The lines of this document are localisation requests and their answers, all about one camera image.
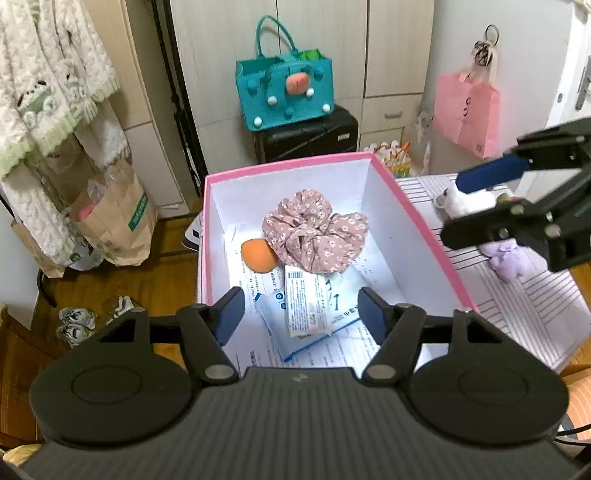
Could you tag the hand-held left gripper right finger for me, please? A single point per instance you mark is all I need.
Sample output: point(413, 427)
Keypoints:
point(371, 314)

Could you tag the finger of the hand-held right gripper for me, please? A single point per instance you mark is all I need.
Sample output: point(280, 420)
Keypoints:
point(480, 228)
point(494, 175)

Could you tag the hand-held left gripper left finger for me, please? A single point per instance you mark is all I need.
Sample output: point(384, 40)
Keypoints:
point(228, 318)

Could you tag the green round puff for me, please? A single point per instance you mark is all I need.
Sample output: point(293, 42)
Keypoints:
point(505, 199)

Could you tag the white plush toy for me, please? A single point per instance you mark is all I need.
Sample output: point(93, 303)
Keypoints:
point(466, 203)

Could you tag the purple plush toy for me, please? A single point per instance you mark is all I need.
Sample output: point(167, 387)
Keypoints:
point(505, 261)

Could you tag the blue white wipes pack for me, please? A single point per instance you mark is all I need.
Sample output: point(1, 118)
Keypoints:
point(272, 318)

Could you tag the white tissue pack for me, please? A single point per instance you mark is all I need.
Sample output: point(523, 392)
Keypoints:
point(307, 304)

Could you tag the orange makeup sponge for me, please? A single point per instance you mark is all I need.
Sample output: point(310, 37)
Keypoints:
point(257, 256)

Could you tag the pink cardboard box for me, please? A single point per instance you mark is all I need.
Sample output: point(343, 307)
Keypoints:
point(397, 230)

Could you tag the pink floral scrunchie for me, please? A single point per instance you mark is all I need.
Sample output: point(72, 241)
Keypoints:
point(314, 235)

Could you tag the printed paper sheet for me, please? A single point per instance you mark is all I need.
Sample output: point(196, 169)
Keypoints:
point(351, 350)

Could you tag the pink tote bag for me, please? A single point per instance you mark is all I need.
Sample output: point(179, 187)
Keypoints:
point(471, 115)

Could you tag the hanging clear plastic bag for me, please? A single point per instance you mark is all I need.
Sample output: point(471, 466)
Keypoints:
point(425, 138)

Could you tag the colourful snack bag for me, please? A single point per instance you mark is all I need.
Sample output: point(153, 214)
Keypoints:
point(395, 159)

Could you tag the white door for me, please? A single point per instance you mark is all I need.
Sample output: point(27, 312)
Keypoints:
point(554, 69)

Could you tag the large brown paper bag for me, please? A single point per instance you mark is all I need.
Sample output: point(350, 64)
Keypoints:
point(124, 221)

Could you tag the white printed plastic bag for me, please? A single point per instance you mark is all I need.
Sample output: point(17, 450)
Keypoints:
point(83, 256)

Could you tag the light wood wardrobe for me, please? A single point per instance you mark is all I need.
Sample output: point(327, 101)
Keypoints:
point(369, 46)

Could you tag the black suitcase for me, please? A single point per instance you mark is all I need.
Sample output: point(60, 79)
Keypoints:
point(314, 138)

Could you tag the black clothes rack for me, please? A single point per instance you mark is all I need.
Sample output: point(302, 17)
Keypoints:
point(46, 295)

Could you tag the small brown paper bag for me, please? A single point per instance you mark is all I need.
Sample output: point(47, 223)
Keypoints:
point(37, 249)

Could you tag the dark wooden cabinet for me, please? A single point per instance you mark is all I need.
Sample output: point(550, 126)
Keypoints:
point(23, 369)

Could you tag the beige tall cabinet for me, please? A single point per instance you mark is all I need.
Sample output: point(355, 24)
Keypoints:
point(143, 92)

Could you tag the teal felt handbag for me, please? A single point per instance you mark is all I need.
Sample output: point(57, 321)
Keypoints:
point(272, 78)

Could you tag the white green fluffy robe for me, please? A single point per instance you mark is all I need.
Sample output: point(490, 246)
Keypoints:
point(46, 69)

